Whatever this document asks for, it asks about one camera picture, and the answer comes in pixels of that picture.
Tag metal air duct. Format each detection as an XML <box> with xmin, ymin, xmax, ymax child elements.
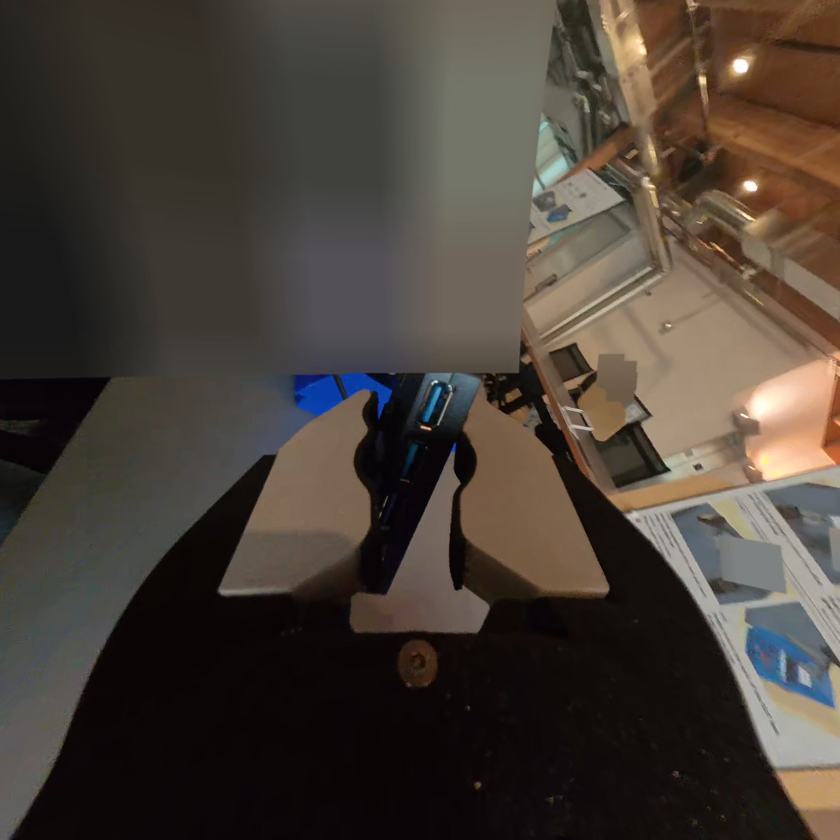
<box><xmin>689</xmin><ymin>190</ymin><xmax>840</xmax><ymax>290</ymax></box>

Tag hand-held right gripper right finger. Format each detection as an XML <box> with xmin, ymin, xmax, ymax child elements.
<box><xmin>449</xmin><ymin>397</ymin><xmax>611</xmax><ymax>602</ymax></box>

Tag metal duct pipe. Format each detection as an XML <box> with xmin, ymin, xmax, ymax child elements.
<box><xmin>610</xmin><ymin>0</ymin><xmax>677</xmax><ymax>283</ymax></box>

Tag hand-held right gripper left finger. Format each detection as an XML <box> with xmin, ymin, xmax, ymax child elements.
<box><xmin>218</xmin><ymin>389</ymin><xmax>382</xmax><ymax>602</ymax></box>

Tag instruction poster board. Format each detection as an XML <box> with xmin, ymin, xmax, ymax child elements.
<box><xmin>626</xmin><ymin>482</ymin><xmax>840</xmax><ymax>769</ymax></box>

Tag black USB hub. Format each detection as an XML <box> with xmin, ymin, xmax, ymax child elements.
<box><xmin>364</xmin><ymin>373</ymin><xmax>484</xmax><ymax>595</ymax></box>

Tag blue plastic bin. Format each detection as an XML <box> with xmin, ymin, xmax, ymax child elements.
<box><xmin>294</xmin><ymin>374</ymin><xmax>395</xmax><ymax>417</ymax></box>

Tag beige chair back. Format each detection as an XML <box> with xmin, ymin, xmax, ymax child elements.
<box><xmin>576</xmin><ymin>384</ymin><xmax>632</xmax><ymax>442</ymax></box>

